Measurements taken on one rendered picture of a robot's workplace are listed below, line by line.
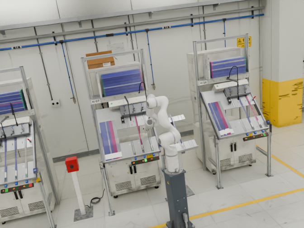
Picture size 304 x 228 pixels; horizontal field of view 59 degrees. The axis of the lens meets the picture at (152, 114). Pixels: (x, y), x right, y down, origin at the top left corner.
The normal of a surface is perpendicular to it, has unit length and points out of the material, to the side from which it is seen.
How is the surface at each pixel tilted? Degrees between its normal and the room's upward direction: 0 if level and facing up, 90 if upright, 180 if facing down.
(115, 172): 90
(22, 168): 47
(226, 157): 90
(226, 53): 90
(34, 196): 90
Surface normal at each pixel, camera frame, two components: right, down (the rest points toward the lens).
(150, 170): 0.21, 0.26
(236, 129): 0.06, -0.49
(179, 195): 0.44, 0.22
